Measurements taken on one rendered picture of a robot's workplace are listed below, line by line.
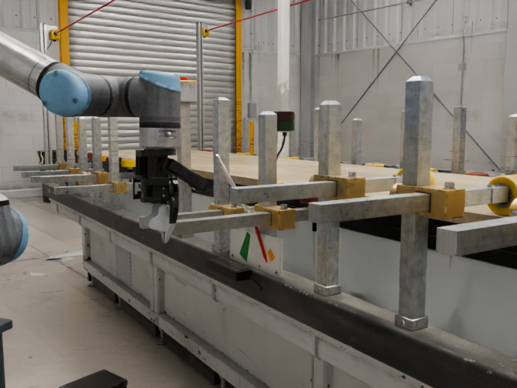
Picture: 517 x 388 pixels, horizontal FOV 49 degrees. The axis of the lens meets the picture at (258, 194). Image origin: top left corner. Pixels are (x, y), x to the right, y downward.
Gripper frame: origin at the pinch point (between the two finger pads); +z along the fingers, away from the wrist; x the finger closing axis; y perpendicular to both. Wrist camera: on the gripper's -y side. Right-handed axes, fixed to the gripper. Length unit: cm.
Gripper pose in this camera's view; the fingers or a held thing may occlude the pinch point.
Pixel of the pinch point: (168, 236)
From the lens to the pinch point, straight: 130.9
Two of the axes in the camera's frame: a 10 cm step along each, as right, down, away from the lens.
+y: -8.5, 0.4, -5.3
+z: -0.2, 9.9, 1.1
